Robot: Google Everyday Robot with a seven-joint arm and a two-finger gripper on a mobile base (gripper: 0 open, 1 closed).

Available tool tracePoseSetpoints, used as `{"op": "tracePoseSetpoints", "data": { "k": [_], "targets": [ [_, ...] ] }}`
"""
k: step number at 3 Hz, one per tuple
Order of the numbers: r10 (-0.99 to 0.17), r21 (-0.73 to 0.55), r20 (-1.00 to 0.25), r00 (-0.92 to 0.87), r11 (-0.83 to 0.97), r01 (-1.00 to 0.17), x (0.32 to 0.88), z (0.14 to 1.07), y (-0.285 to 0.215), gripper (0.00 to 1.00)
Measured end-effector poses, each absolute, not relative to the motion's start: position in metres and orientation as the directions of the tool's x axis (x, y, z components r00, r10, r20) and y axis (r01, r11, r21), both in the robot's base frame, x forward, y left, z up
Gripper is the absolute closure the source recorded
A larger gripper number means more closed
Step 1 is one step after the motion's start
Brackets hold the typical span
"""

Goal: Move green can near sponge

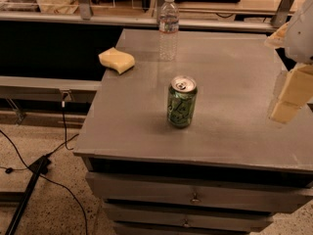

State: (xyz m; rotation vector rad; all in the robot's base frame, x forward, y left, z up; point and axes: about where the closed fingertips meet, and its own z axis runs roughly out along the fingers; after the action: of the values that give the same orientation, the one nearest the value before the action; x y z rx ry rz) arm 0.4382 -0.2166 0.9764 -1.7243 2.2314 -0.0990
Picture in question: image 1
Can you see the grey drawer cabinet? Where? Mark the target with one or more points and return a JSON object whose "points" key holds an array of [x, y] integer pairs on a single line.
{"points": [[231, 137]]}

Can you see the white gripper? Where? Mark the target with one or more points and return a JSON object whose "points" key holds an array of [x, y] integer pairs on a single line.
{"points": [[301, 38]]}

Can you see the green soda can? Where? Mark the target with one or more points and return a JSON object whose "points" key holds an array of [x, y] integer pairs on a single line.
{"points": [[181, 100]]}

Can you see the grey metal rail bench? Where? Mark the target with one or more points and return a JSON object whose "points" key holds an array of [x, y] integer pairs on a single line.
{"points": [[48, 89]]}

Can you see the middle drawer with handle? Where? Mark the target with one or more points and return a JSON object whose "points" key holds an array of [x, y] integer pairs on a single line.
{"points": [[186, 218]]}

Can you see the black floor bar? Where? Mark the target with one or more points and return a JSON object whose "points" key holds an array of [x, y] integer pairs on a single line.
{"points": [[37, 168]]}

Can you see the top drawer with handle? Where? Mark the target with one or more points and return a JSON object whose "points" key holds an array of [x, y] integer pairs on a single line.
{"points": [[195, 192]]}

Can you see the drawer with handle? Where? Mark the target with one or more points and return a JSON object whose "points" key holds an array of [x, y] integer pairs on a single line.
{"points": [[195, 192], [186, 218]]}

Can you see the yellow sponge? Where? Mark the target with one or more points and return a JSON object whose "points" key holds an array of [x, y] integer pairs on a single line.
{"points": [[116, 60]]}

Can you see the clear plastic water bottle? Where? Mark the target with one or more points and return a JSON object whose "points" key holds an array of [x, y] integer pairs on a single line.
{"points": [[168, 26]]}

